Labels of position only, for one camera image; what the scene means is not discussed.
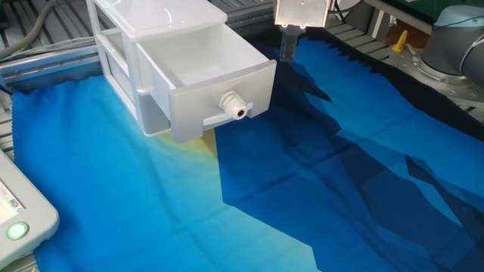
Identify grey Schunk gripper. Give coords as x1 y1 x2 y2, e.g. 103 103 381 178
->
274 0 331 63

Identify white plastic drawer with knob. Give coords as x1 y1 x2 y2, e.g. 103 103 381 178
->
135 23 278 144

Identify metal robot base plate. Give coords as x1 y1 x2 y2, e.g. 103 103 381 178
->
389 45 484 110

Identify grey corrugated hose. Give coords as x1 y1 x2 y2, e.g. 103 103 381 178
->
0 0 60 61

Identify thin grey cables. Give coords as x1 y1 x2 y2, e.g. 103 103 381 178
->
0 36 95 63

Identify white plastic drawer cabinet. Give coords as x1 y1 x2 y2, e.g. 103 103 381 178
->
85 0 228 138

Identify yellow plastic wedge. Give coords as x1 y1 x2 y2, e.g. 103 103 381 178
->
392 29 408 53

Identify grey frame beam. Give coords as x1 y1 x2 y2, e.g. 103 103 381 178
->
365 0 435 35

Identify grey teach pendant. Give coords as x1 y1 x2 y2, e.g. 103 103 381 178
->
0 149 61 270

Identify blue mountain print cloth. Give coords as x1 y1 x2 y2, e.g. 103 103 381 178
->
11 32 484 272

